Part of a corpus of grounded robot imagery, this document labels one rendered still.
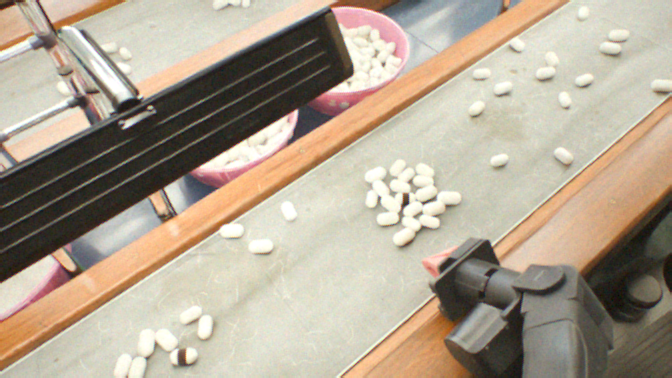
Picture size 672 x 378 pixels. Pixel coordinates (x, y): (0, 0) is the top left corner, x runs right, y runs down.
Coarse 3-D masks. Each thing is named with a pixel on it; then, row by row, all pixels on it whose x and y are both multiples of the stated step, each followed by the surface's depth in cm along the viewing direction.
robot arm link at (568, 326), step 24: (576, 288) 48; (528, 312) 50; (552, 312) 48; (576, 312) 46; (600, 312) 50; (528, 336) 48; (552, 336) 46; (576, 336) 44; (600, 336) 48; (528, 360) 46; (552, 360) 44; (576, 360) 42; (600, 360) 45
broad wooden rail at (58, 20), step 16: (48, 0) 117; (64, 0) 117; (80, 0) 117; (96, 0) 116; (112, 0) 118; (128, 0) 120; (0, 16) 114; (16, 16) 114; (64, 16) 113; (80, 16) 115; (0, 32) 110; (16, 32) 110; (32, 32) 111; (0, 48) 109
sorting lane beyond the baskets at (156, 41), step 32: (160, 0) 120; (192, 0) 120; (256, 0) 119; (288, 0) 118; (96, 32) 113; (128, 32) 113; (160, 32) 113; (192, 32) 112; (224, 32) 112; (0, 64) 108; (32, 64) 108; (128, 64) 107; (160, 64) 106; (0, 96) 102; (32, 96) 102; (64, 96) 102; (0, 128) 97; (32, 128) 97
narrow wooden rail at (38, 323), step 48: (528, 0) 111; (480, 48) 102; (384, 96) 95; (336, 144) 89; (240, 192) 83; (144, 240) 78; (192, 240) 79; (96, 288) 74; (0, 336) 70; (48, 336) 71
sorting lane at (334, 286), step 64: (576, 0) 115; (640, 0) 114; (512, 64) 103; (576, 64) 102; (640, 64) 102; (384, 128) 94; (448, 128) 93; (512, 128) 93; (576, 128) 92; (320, 192) 86; (512, 192) 85; (192, 256) 79; (256, 256) 79; (320, 256) 79; (384, 256) 78; (128, 320) 73; (192, 320) 73; (256, 320) 73; (320, 320) 73; (384, 320) 72
